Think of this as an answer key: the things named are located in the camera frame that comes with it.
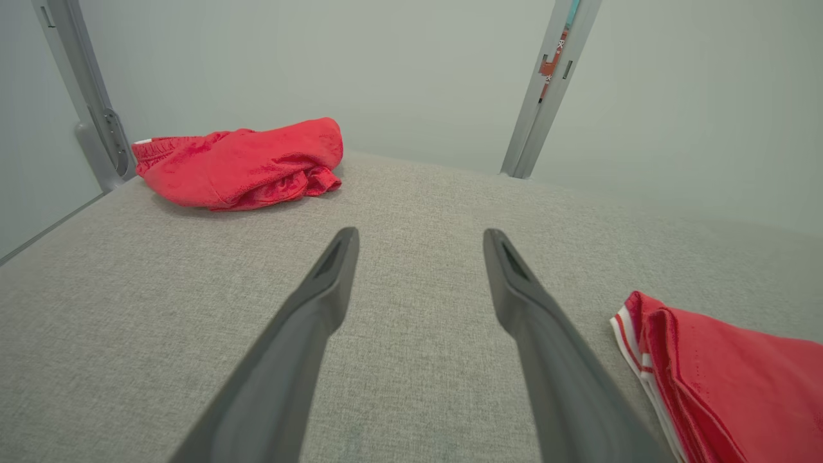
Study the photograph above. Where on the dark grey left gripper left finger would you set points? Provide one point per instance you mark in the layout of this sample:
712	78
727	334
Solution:
283	360

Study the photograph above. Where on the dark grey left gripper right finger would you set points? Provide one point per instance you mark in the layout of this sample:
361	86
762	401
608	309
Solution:
559	373

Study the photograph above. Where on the red shorts white lining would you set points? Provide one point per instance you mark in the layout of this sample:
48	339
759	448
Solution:
244	167

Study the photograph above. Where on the folded red shorts white stripes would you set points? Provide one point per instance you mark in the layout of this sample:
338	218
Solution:
739	386

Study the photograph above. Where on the grey double metal post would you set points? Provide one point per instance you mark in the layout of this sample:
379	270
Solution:
540	109

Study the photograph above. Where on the grey partition base rail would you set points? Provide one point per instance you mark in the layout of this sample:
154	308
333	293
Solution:
51	229

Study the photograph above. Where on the grey metal post with bracket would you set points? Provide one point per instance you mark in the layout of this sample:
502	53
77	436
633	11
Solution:
77	64

